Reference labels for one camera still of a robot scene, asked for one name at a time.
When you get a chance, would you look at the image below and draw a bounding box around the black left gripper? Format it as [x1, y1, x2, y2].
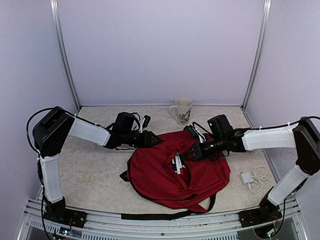
[121, 129, 161, 148]

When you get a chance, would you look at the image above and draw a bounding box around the grey silver marker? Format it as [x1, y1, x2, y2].
[175, 154, 182, 175]

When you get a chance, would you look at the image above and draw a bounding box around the red student backpack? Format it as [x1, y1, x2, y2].
[121, 130, 231, 221]

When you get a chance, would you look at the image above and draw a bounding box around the white marker blue cap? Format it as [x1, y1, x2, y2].
[171, 157, 178, 174]

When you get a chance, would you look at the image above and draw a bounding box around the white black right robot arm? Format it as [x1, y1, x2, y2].
[180, 114, 320, 222]

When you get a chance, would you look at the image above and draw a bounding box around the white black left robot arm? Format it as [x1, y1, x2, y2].
[26, 106, 162, 223]

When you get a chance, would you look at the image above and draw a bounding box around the white patterned ceramic mug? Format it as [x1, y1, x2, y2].
[168, 97, 193, 125]

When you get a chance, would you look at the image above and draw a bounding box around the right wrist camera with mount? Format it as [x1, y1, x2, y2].
[183, 125, 207, 143]

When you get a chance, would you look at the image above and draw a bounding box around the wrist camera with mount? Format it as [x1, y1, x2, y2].
[138, 115, 151, 133]
[183, 125, 207, 143]

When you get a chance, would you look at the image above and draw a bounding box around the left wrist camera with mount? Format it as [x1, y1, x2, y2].
[138, 115, 151, 133]

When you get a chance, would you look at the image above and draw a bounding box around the white charger with cable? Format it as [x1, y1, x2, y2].
[239, 165, 269, 195]

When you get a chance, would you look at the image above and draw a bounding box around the right aluminium corner post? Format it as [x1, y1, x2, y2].
[241, 0, 272, 111]

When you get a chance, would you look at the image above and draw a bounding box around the aluminium corner post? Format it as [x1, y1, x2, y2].
[241, 0, 272, 111]
[49, 0, 82, 113]

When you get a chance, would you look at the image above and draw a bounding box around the aluminium front rail frame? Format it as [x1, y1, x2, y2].
[16, 198, 310, 240]

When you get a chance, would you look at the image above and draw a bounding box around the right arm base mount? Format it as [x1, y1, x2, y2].
[238, 194, 283, 228]

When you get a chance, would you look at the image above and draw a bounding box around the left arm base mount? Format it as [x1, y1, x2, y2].
[44, 197, 88, 228]

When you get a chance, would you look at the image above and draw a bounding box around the left aluminium corner post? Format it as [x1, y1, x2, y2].
[49, 0, 82, 113]

